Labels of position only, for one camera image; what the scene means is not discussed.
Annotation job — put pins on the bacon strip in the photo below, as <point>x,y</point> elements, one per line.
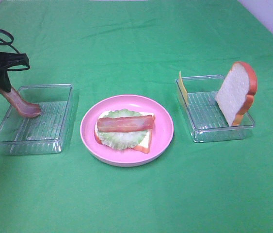
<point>24,108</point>
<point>125,124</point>

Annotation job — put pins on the green lettuce leaf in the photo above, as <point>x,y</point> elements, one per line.
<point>122,141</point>

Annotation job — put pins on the toast bread slice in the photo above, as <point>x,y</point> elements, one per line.
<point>236,94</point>
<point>125,129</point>

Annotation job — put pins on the left clear plastic tray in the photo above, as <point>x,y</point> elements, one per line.
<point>43,134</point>

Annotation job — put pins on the clear plastic tray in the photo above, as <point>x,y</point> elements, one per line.
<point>43,134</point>
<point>204,119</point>

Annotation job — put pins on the green table cloth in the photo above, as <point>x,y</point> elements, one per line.
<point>140,47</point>

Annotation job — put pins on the pink round plate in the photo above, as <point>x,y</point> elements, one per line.
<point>162,134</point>

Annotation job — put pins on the yellow cheese slice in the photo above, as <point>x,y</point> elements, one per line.
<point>183,89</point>

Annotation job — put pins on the right clear plastic tray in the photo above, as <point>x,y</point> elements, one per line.
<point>204,119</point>

